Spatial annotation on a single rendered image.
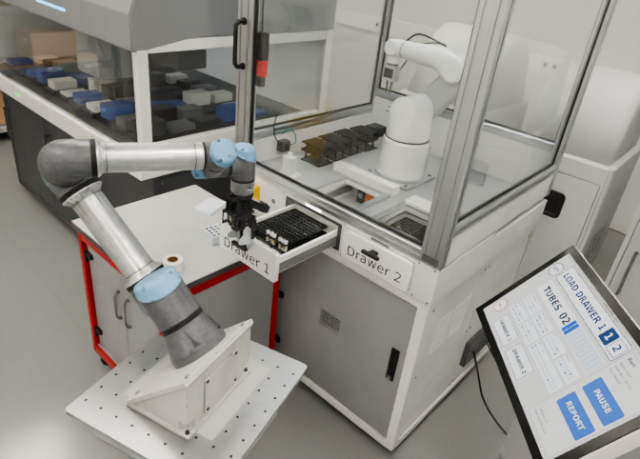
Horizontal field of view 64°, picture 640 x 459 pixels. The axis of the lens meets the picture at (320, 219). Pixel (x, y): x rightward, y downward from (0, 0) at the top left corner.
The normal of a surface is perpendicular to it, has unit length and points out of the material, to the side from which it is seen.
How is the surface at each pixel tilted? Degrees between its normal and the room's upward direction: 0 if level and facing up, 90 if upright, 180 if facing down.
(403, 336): 90
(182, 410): 90
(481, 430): 0
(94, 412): 0
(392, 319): 90
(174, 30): 90
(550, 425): 50
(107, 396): 0
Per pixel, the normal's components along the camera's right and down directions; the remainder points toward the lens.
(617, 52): -0.72, 0.26
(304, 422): 0.11, -0.87
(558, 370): -0.70, -0.64
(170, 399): -0.46, 0.38
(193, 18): 0.74, 0.39
